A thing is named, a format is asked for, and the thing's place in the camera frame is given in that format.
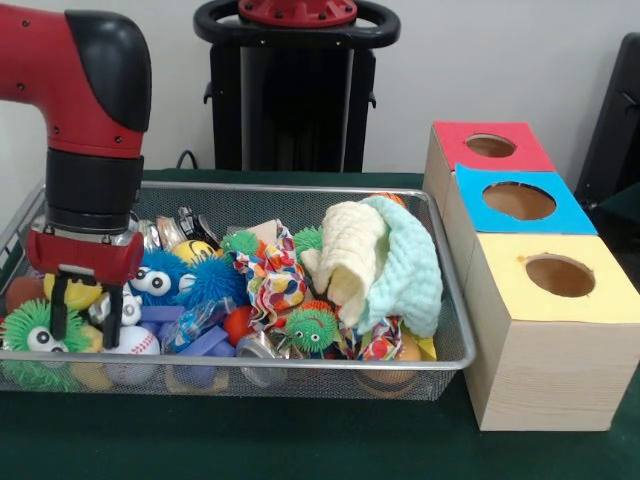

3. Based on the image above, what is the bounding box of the shallow wire mesh bin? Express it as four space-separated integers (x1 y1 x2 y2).
0 178 479 401

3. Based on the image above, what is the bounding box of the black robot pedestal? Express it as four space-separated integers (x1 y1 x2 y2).
193 0 402 174

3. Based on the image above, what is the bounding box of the mint waffle cloth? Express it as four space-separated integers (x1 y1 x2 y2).
357 196 444 339

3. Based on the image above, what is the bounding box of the colourful patterned cloth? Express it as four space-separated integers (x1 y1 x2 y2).
232 218 309 332

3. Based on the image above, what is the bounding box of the dark green table cloth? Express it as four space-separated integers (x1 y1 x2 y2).
597 182 640 216
0 168 640 480

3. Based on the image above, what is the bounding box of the white baseball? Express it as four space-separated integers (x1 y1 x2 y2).
103 325 162 385

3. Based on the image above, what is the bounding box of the yellow ball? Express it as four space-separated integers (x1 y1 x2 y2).
172 240 218 267
43 273 105 312

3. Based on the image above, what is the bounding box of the green spiky googly-eyed ball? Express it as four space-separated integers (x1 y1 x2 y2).
0 299 90 392

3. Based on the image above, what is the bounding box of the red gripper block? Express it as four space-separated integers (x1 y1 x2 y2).
25 228 146 350

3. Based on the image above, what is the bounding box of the spiky multicolour caterpillar toy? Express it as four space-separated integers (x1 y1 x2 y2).
285 306 341 352

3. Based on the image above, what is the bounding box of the wooden box with three holes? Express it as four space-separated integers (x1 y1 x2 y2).
422 119 640 432

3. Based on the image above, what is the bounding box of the blue spiky ball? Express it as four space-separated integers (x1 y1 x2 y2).
128 248 192 308

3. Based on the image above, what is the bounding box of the cream waffle cloth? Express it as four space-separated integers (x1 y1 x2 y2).
301 201 391 326

